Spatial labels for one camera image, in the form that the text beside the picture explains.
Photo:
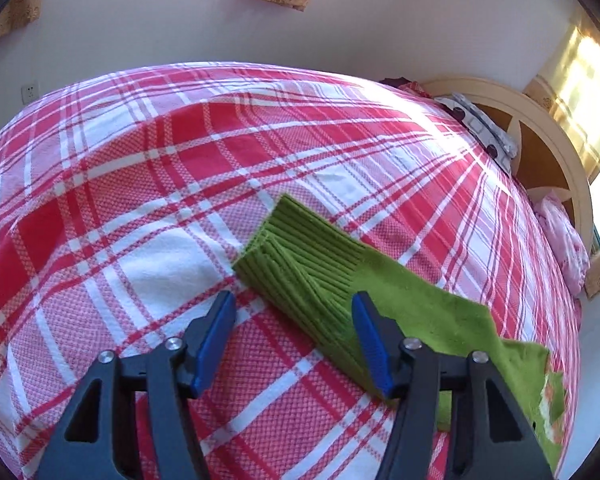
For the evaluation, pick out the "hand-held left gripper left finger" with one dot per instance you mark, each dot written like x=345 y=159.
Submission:
x=212 y=345

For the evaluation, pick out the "green knitted sweater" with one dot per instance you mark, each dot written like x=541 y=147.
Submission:
x=305 y=250

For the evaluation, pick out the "dark cloth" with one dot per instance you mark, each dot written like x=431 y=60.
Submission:
x=395 y=81

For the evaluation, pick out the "pink pillow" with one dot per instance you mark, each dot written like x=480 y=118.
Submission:
x=560 y=240

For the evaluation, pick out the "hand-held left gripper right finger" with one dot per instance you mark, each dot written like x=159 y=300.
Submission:
x=372 y=345

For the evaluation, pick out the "grey patterned pillow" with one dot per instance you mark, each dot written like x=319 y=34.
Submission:
x=480 y=125

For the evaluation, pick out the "cream wooden headboard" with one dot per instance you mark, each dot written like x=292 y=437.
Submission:
x=535 y=155

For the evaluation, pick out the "red plaid bed sheet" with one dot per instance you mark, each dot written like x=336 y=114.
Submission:
x=129 y=185

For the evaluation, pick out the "white wall socket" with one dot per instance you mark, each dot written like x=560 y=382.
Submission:
x=29 y=92

